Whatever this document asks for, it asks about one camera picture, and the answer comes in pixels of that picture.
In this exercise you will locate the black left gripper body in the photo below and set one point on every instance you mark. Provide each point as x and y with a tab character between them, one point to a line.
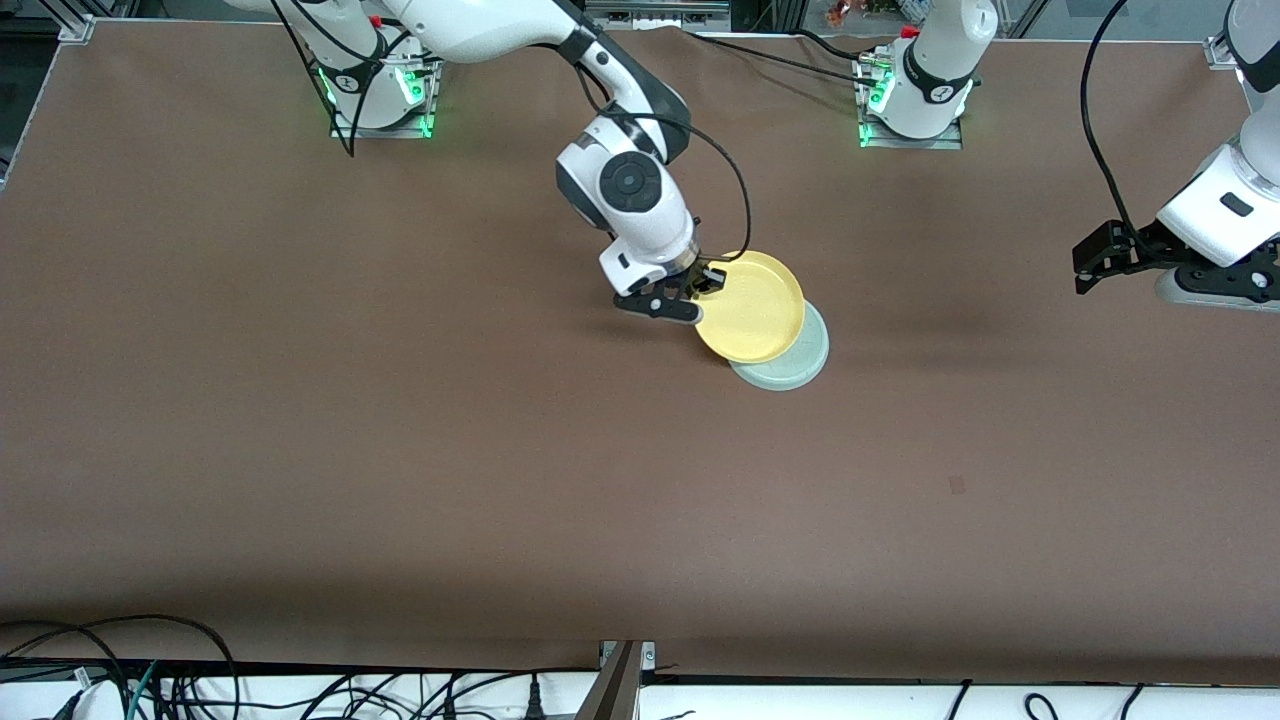
1143	243

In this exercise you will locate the yellow round plate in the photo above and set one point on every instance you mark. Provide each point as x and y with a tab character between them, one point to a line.
755	310

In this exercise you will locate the pale green round plate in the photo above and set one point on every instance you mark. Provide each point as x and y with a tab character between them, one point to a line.
800	370

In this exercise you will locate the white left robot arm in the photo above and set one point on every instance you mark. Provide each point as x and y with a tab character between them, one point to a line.
1225	200

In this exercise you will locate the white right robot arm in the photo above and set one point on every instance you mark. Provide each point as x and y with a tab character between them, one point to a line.
630	185

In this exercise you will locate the brown table cover mat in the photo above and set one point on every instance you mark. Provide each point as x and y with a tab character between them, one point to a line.
400	400

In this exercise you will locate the black power plug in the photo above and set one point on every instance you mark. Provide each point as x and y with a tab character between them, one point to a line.
535	700

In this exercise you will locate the aluminium frame corner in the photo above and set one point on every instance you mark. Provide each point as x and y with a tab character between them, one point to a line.
75	25
1218	50

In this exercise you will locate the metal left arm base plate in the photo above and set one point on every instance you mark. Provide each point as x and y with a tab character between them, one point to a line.
880	141

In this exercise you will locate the aluminium frame rail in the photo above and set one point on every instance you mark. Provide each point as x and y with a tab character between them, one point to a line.
655	15

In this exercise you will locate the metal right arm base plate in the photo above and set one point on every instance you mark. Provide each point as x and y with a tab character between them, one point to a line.
345	129

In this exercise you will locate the aluminium profile post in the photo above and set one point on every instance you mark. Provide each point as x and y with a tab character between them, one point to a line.
615	690

